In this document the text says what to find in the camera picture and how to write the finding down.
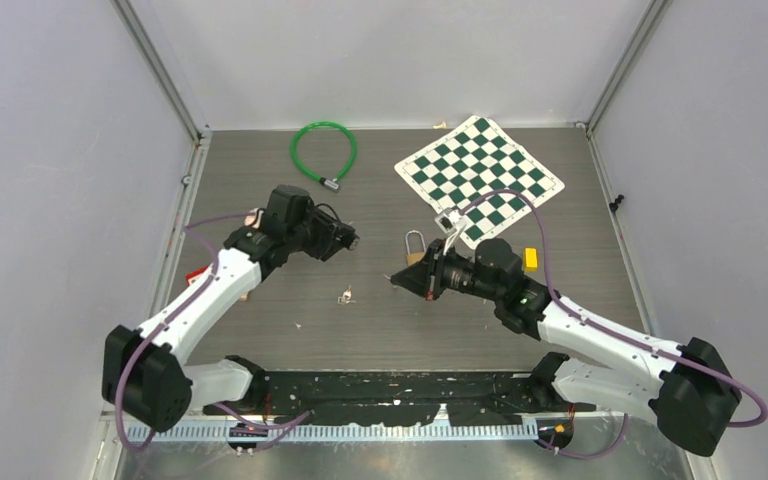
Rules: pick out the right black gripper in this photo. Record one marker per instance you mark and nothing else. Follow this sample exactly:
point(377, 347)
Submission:
point(425, 278)

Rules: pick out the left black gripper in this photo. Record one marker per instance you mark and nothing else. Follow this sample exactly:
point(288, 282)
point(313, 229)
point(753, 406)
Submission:
point(329, 230)

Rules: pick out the brass padlock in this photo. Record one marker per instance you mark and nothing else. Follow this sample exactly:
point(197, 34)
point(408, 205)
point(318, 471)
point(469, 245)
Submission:
point(415, 246)

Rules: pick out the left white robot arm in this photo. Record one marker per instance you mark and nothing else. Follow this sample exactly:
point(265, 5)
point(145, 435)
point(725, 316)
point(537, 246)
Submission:
point(146, 373)

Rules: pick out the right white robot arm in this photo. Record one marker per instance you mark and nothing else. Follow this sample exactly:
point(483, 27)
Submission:
point(682, 389)

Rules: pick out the small silver keys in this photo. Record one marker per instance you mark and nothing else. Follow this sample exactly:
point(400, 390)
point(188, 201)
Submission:
point(346, 297)

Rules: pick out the beige toy microphone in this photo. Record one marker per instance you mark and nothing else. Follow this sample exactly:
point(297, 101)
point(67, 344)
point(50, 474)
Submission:
point(253, 218)

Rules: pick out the yellow block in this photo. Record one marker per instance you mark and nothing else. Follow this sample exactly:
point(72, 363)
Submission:
point(530, 259)

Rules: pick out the green white chessboard mat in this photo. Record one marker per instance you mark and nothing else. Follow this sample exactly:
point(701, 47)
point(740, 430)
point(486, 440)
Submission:
point(473, 159)

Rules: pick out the red white toy calculator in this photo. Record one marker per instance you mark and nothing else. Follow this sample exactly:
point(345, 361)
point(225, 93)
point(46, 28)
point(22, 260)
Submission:
point(193, 276)

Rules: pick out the green cable bike lock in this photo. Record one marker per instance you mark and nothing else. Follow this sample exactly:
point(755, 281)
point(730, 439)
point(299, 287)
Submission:
point(308, 150)

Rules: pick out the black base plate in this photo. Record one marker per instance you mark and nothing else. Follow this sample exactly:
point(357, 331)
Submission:
point(400, 398)

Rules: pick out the black wall knob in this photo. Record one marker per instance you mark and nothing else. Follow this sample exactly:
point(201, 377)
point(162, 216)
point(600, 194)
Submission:
point(615, 204)

